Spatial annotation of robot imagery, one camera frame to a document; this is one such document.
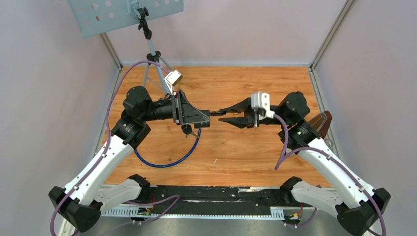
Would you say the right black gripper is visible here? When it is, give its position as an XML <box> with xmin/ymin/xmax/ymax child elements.
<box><xmin>217</xmin><ymin>98</ymin><xmax>290</xmax><ymax>129</ymax></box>

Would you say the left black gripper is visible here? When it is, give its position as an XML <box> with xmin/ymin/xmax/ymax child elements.
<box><xmin>140</xmin><ymin>88</ymin><xmax>209</xmax><ymax>124</ymax></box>

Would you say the blue cable lock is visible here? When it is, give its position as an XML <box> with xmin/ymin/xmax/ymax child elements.
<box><xmin>133</xmin><ymin>111</ymin><xmax>227</xmax><ymax>169</ymax></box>

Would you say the black keys bunch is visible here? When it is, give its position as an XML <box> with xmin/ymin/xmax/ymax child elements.
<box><xmin>181</xmin><ymin>124</ymin><xmax>200</xmax><ymax>139</ymax></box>

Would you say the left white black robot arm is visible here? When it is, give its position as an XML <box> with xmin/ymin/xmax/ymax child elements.
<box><xmin>48</xmin><ymin>86</ymin><xmax>210</xmax><ymax>233</ymax></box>

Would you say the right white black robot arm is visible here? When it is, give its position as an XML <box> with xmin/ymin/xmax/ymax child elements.
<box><xmin>219</xmin><ymin>91</ymin><xmax>391</xmax><ymax>236</ymax></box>

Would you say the brown wooden metronome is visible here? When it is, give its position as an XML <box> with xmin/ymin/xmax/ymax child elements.
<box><xmin>308</xmin><ymin>111</ymin><xmax>332</xmax><ymax>139</ymax></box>

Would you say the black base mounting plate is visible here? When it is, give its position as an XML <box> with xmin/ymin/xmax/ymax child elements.
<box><xmin>133</xmin><ymin>185</ymin><xmax>301</xmax><ymax>216</ymax></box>

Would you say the blue music stand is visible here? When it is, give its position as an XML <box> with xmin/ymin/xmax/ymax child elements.
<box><xmin>67</xmin><ymin>0</ymin><xmax>184</xmax><ymax>95</ymax></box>

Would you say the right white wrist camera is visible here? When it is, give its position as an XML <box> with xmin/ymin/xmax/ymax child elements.
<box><xmin>251</xmin><ymin>91</ymin><xmax>271</xmax><ymax>110</ymax></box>

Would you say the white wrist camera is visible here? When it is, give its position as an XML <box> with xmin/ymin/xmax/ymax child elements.
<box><xmin>164</xmin><ymin>70</ymin><xmax>183</xmax><ymax>95</ymax></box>
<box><xmin>251</xmin><ymin>91</ymin><xmax>271</xmax><ymax>110</ymax></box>

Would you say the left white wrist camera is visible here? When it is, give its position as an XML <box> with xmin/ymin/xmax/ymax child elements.
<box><xmin>164</xmin><ymin>70</ymin><xmax>183</xmax><ymax>95</ymax></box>

